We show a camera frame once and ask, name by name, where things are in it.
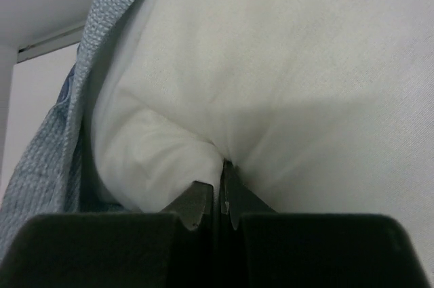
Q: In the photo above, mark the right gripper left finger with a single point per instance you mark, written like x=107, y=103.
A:
x=171, y=248

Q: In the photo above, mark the white pillow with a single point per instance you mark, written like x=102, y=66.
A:
x=324, y=105

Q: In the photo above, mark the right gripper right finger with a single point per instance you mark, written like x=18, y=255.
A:
x=260, y=247

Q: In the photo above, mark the blue patterned pillowcase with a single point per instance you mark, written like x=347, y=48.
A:
x=47, y=178

